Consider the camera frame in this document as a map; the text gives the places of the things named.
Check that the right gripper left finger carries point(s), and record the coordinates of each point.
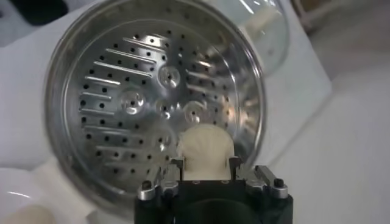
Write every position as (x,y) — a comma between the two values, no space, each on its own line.
(169,187)

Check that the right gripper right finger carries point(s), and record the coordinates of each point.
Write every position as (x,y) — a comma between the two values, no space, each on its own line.
(278,190)

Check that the white steamed baozi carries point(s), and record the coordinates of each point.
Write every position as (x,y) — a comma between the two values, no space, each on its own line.
(30,216)
(205,149)

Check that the stainless steel steamer basket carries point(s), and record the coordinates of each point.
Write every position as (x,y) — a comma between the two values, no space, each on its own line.
(122,91)

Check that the grey robot body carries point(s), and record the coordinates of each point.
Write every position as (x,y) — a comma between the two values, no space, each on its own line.
(36,12)

